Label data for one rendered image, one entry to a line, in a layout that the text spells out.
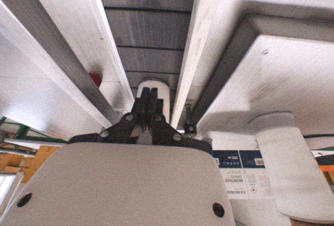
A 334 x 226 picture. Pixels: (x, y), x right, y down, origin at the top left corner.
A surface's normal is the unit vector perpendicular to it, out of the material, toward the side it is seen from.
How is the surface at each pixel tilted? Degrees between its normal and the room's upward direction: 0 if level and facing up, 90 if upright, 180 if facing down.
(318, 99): 0
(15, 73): 0
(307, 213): 92
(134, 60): 0
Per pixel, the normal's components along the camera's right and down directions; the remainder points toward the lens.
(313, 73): -0.03, 0.85
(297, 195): -0.75, -0.33
